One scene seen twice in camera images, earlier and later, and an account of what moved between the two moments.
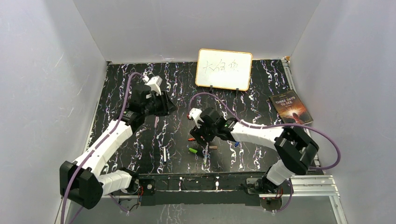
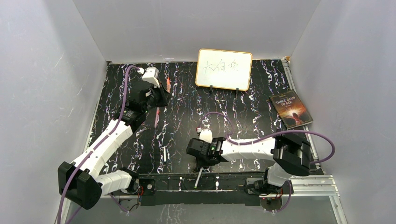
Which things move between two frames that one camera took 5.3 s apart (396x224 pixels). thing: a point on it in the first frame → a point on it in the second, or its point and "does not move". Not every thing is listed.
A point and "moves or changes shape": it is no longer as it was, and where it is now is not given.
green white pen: (204, 162) moves or changes shape
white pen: (165, 154) does not move
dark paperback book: (290, 108) does not move
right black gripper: (197, 132) → (201, 163)
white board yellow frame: (223, 69) does not move
